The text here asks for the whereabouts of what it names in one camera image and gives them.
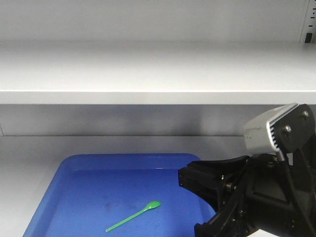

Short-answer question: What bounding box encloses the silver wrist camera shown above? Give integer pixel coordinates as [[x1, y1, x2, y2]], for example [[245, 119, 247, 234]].
[[244, 103, 316, 160]]

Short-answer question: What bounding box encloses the blue plastic tray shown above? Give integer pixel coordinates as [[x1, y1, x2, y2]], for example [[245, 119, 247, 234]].
[[24, 154, 215, 237]]

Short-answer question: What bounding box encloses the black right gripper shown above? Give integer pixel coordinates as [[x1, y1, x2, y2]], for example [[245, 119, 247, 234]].
[[178, 138, 316, 237]]

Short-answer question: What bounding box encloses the white cabinet shelf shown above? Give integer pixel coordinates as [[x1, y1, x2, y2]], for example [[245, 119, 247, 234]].
[[0, 41, 316, 105]]

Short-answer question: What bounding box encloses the green plastic spoon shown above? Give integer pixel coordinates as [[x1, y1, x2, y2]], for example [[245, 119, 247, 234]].
[[105, 200, 161, 233]]

